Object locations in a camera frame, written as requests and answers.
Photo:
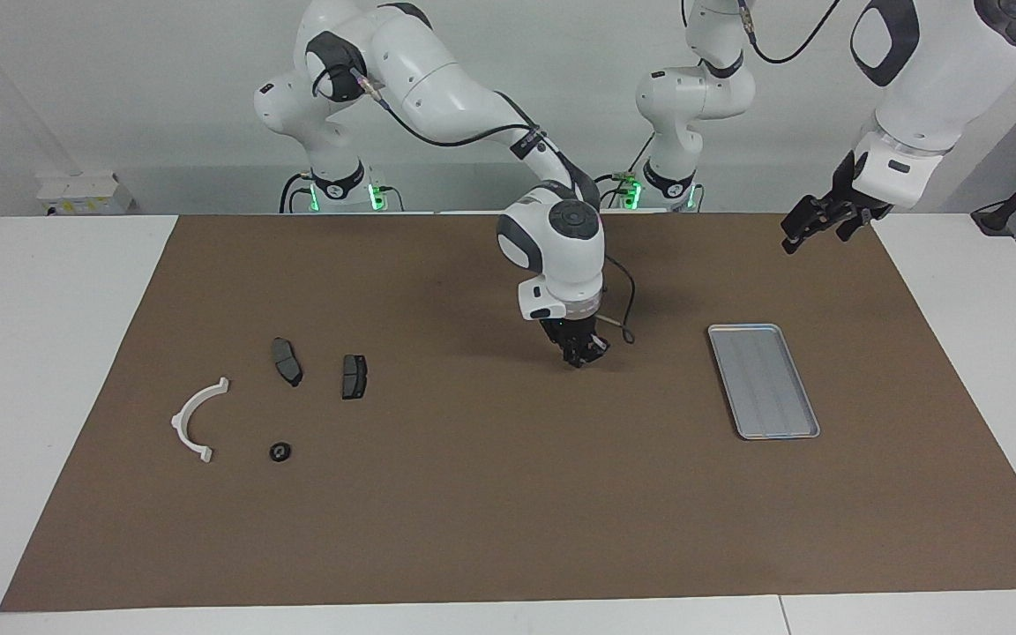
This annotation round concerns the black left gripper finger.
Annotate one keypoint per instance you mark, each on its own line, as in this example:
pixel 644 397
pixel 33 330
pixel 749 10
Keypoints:
pixel 852 227
pixel 791 240

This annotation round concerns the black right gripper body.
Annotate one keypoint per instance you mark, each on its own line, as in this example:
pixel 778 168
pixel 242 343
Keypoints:
pixel 571 331

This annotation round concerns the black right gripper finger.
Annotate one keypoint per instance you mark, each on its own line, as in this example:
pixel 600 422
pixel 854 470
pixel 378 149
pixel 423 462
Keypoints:
pixel 598 348
pixel 574 358

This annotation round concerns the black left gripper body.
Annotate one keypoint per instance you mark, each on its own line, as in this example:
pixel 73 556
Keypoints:
pixel 834 205

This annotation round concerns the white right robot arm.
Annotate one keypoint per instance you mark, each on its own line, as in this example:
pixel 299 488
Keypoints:
pixel 437 84

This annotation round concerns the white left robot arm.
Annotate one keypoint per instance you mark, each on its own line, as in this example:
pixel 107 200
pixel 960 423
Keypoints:
pixel 940 79

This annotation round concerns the silver metal tray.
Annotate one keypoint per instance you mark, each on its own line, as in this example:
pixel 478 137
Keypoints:
pixel 764 381

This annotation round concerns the brown table mat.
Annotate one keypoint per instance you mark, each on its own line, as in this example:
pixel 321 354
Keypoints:
pixel 508 511

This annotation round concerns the dark grey rectangular brake pad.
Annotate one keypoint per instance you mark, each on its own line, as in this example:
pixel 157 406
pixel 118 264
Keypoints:
pixel 354 377

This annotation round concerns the dark grey curved brake pad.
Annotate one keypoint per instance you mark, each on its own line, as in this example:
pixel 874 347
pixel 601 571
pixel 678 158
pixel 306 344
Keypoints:
pixel 286 360

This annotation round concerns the white power strip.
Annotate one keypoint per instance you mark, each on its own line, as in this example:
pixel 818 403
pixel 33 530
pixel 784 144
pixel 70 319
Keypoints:
pixel 80 192

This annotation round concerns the white curved plastic bracket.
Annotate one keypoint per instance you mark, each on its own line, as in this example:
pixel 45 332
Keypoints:
pixel 183 434

